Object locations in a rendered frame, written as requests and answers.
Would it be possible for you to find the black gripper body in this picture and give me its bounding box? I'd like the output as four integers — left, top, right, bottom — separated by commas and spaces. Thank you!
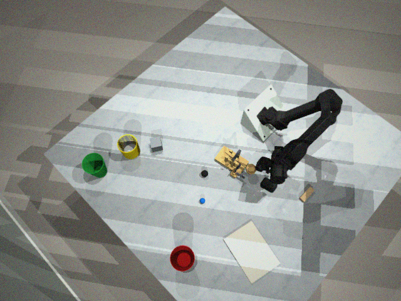
261, 158, 291, 193

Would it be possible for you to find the green cup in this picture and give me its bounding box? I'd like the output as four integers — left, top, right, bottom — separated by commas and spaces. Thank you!
82, 153, 107, 178

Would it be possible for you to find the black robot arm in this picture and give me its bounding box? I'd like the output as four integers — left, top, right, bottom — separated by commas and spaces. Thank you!
256, 89, 343, 184

